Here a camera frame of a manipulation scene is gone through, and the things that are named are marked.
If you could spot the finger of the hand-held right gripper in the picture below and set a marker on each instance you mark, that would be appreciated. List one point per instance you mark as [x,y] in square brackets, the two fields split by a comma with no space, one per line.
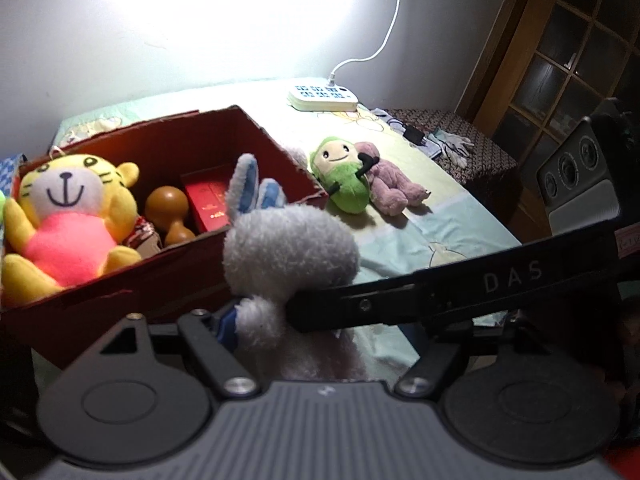
[360,305]

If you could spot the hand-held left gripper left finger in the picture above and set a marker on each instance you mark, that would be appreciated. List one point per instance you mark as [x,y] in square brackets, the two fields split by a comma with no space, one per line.
[226,327]

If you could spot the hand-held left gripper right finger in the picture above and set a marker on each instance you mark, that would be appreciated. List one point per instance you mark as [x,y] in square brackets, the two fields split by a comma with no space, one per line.
[440,355]

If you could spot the white blue rabbit plush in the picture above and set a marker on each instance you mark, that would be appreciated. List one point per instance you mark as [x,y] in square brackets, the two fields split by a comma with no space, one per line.
[285,250]

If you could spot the green plush doll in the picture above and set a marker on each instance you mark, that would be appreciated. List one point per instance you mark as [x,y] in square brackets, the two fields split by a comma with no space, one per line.
[345,185]

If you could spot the red cardboard box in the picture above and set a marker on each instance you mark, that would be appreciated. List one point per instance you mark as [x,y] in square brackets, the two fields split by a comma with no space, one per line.
[210,135]

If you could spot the red white patterned item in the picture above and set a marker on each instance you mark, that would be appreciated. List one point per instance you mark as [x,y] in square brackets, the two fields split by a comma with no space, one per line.
[145,237]

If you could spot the pink plush bear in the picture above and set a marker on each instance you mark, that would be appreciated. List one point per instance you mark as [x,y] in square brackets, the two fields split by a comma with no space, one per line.
[395,185]

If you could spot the small red box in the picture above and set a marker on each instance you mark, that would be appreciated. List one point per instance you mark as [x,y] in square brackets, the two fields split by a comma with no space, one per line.
[207,200]

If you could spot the wooden gourd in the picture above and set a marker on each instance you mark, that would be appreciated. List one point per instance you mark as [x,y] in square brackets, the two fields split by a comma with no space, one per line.
[167,205]

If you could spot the brown patterned cloth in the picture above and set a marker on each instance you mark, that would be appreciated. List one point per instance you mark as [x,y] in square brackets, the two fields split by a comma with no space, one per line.
[480,130]

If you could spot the white gloves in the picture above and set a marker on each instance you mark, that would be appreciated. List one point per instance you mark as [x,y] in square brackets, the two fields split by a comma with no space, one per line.
[457,147]

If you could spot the blue white cloth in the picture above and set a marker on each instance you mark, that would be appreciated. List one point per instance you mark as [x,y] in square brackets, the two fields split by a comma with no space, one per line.
[431,149]

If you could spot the black charger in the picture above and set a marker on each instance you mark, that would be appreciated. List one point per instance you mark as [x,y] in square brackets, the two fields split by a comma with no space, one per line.
[414,134]

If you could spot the yellow tiger plush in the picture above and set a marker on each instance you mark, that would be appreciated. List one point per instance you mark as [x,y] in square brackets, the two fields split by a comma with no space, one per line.
[65,240]

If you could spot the white power strip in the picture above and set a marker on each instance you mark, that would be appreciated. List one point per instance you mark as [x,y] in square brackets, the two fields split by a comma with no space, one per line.
[322,97]

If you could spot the blue checkered cloth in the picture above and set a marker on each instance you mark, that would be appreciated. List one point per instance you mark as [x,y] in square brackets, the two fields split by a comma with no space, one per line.
[7,172]

